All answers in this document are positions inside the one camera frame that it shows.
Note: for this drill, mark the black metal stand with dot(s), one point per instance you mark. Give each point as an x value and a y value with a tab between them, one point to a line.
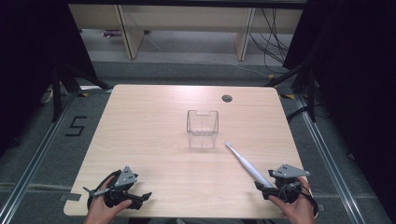
310	93
57	93

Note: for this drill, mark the purple item under shelf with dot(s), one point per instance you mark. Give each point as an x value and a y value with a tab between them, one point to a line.
111	33

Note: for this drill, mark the person's right hand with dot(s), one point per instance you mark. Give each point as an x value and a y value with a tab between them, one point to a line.
297	210

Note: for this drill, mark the beige wooden shelf unit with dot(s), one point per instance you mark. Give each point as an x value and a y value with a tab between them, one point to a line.
186	18

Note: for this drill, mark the clear plastic holder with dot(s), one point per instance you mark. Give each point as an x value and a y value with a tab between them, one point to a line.
202	129

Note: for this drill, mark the black curtain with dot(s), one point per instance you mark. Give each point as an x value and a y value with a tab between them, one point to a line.
358	77
34	62

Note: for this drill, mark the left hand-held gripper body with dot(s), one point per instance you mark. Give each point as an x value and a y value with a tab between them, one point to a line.
125	178

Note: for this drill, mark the aluminium floor rail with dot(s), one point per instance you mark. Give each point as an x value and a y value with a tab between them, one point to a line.
330	161
34	158

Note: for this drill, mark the person's left hand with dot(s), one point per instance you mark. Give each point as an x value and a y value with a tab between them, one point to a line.
101	210

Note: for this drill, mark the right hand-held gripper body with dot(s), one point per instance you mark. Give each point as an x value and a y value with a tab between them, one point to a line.
288	171

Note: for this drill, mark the white electric toothbrush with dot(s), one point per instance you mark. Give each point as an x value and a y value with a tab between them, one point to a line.
249	166

